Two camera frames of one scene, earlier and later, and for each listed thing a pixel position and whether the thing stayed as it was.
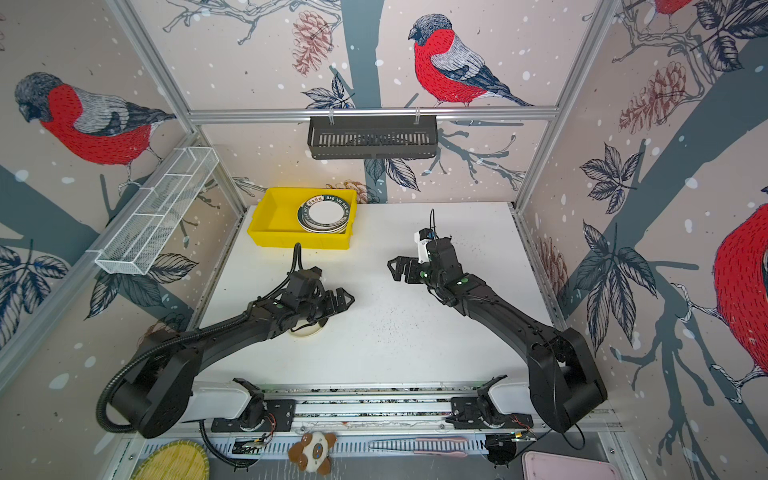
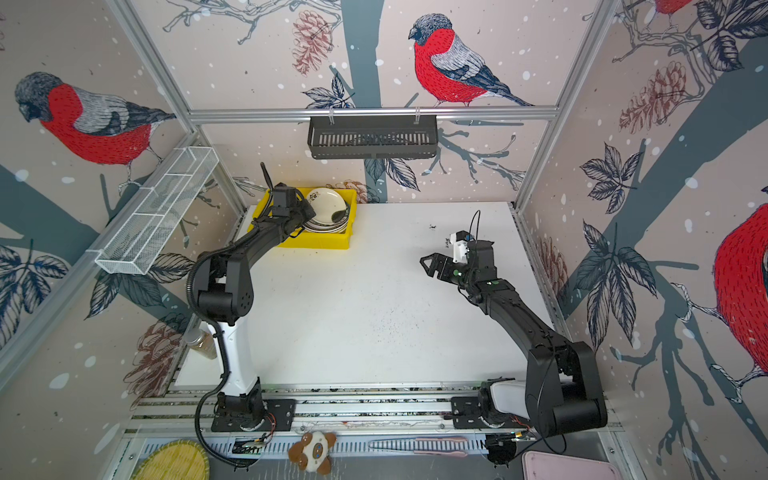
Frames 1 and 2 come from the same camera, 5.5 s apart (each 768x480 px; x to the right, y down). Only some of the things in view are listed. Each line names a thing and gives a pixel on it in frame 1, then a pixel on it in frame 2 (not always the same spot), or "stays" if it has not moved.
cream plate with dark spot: x=306 y=328 -> x=331 y=210
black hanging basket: x=369 y=137 stays
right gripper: x=414 y=262 -> x=447 y=262
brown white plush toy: x=312 y=453 stays
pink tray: x=541 y=466 stays
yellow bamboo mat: x=175 y=460 stays
